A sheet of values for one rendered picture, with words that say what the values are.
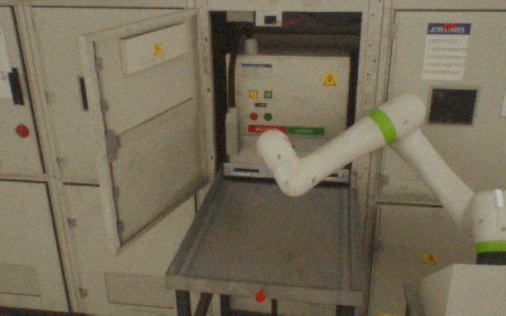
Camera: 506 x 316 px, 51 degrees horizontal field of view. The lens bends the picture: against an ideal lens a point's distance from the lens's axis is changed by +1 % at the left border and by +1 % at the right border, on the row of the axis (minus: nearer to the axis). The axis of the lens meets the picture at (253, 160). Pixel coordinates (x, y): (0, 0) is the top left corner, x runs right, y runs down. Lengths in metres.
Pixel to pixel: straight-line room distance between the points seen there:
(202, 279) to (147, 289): 1.01
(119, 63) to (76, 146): 0.76
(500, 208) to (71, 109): 1.68
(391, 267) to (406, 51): 0.94
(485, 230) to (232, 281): 0.77
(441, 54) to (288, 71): 0.57
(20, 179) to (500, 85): 2.07
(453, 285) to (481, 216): 0.27
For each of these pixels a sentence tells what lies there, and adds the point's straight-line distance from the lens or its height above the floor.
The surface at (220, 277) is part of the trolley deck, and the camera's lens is 1.71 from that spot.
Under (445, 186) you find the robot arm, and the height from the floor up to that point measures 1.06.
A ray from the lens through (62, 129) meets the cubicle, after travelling 2.43.
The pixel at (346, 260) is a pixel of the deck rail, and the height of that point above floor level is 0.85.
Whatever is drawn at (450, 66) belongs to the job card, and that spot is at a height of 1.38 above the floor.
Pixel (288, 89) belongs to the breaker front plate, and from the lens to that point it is 2.14.
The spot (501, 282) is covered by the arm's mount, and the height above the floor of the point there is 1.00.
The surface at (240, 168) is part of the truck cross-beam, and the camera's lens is 2.29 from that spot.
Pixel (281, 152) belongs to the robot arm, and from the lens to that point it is 1.67.
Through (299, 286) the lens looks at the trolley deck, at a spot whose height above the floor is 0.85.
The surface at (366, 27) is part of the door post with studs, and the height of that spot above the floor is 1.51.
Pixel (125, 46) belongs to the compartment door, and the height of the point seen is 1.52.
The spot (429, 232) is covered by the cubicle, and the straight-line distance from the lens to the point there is 2.35.
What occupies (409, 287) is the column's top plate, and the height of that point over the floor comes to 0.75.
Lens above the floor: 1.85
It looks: 24 degrees down
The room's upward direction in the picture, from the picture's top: 1 degrees counter-clockwise
